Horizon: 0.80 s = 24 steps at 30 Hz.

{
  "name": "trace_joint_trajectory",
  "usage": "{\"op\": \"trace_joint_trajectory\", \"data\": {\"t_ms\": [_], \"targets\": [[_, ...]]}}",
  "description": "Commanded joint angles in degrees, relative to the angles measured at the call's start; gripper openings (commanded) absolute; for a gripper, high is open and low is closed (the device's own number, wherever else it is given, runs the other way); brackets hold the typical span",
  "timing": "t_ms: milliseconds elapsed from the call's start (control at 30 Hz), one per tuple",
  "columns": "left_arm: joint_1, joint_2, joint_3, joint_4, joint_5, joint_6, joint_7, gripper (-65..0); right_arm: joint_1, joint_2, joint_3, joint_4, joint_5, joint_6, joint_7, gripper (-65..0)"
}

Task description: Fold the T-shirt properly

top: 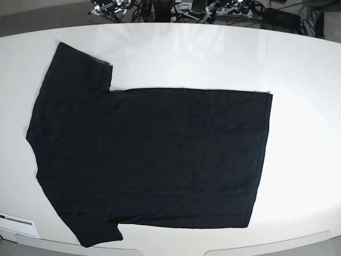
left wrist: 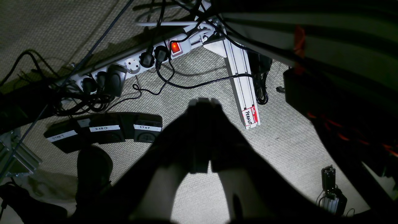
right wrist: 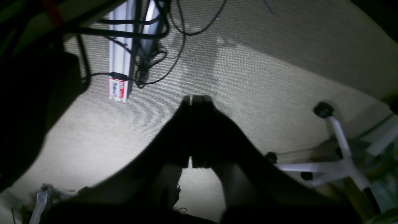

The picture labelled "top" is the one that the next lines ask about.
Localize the white power strip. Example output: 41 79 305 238
205 3 254 18

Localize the black center stand post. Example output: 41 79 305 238
152 0 172 22

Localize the black T-shirt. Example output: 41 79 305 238
26 43 273 247

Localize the black box on floor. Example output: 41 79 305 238
263 8 301 30

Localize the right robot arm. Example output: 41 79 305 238
87 0 135 16

